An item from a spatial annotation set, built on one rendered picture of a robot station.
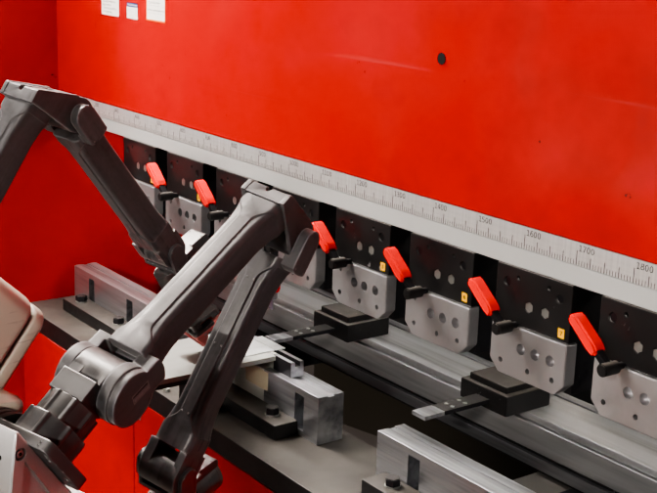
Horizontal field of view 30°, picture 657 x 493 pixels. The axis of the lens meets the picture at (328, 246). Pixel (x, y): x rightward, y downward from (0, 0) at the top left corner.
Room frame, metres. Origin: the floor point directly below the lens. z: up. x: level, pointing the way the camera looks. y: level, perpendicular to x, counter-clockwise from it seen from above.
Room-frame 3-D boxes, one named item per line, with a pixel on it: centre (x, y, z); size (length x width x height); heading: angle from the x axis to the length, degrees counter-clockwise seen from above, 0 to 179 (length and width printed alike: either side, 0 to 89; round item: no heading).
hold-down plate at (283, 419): (2.26, 0.16, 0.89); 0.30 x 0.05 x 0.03; 37
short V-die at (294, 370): (2.30, 0.11, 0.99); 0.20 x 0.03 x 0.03; 37
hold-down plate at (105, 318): (2.78, 0.54, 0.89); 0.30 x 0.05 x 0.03; 37
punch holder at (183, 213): (2.51, 0.27, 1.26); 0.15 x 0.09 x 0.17; 37
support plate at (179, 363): (2.24, 0.25, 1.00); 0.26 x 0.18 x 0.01; 127
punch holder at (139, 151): (2.67, 0.39, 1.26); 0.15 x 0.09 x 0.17; 37
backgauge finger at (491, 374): (2.04, -0.27, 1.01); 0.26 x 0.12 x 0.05; 127
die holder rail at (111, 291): (2.77, 0.46, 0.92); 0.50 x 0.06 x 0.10; 37
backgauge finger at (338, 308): (2.42, 0.01, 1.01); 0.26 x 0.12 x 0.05; 127
